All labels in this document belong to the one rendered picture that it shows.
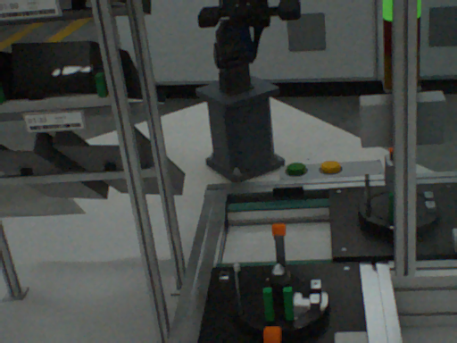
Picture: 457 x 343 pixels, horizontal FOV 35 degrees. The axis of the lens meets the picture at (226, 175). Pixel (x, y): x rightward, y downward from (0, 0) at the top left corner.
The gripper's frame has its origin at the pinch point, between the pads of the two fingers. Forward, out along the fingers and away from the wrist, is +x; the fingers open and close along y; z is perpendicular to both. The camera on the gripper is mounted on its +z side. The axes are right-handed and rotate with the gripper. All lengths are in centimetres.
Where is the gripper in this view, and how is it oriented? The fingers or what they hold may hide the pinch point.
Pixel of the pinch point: (252, 40)
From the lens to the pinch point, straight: 138.1
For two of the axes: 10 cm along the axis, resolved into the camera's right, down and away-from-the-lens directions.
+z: -1.1, 4.5, -8.9
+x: 1.2, 8.9, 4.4
